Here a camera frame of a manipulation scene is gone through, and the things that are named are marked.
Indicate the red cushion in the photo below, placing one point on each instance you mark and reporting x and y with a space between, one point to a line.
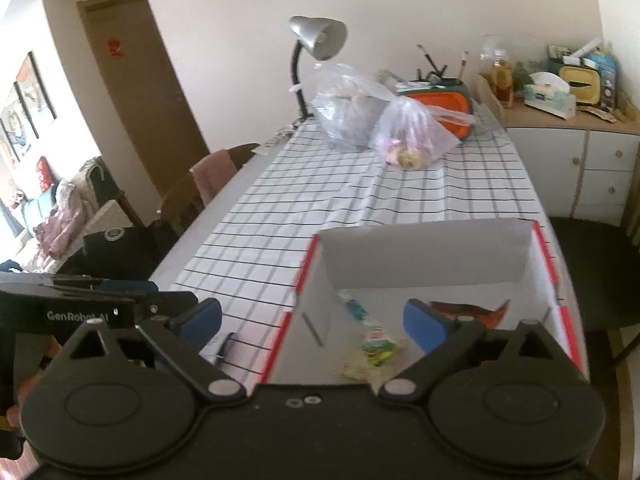
44 172

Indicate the pen holder with brushes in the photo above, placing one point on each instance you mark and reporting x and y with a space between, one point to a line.
440 72

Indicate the brown wooden door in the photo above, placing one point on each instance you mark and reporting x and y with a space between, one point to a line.
145 90

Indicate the teal candy wrapper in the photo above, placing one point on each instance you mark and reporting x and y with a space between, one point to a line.
355 305

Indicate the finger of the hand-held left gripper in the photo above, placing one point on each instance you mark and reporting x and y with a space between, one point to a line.
165 305
130 286

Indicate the orange container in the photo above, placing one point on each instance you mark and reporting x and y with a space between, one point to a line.
450 102

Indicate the white green tissue box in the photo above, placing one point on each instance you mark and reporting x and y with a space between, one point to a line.
547 97

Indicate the red door sticker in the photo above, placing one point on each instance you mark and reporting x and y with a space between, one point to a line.
116 47

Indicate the large framed wall picture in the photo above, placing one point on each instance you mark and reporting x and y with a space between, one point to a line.
35 95

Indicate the white wooden cabinet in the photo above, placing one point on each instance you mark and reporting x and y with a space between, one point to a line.
600 160

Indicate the light blue packet upright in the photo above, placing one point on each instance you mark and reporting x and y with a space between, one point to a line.
607 80

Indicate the small clear wrapper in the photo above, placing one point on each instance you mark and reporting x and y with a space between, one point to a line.
280 139

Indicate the white checkered tablecloth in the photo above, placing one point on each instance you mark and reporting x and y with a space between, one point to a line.
310 200

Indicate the wooden slat-back chair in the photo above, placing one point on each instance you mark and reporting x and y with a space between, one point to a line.
595 270

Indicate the pink towel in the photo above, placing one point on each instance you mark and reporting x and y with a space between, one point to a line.
212 175

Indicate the green snack packet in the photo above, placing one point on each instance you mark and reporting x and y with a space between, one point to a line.
377 347

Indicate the pink jacket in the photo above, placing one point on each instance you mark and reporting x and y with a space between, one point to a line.
60 220

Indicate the yellow tissue holder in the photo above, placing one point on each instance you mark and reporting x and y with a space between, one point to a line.
582 85

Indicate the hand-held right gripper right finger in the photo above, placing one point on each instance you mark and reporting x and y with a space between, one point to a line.
425 327

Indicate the silver desk lamp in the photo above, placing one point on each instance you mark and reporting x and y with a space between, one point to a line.
320 35

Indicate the wooden chair with towel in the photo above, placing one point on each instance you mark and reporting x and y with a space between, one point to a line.
180 205

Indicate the white tube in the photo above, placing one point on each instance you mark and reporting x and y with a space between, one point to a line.
584 51

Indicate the black bag with round logo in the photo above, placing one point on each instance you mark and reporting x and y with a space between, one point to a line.
125 250

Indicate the person's left hand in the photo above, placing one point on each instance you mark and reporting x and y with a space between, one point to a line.
32 365

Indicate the pink plastic bag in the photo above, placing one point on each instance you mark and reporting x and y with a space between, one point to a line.
415 135

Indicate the red cardboard box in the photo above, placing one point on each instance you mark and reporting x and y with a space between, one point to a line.
430 255

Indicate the brown chip bag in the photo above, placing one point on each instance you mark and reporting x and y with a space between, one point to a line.
480 316

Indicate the clear plastic bag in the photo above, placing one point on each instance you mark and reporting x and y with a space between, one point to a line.
345 120

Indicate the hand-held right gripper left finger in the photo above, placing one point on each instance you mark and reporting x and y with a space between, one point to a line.
202 322

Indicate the teal cushion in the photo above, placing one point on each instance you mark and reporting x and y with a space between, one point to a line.
37 212

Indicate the amber liquid bottle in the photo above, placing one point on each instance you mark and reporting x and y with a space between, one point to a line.
501 80

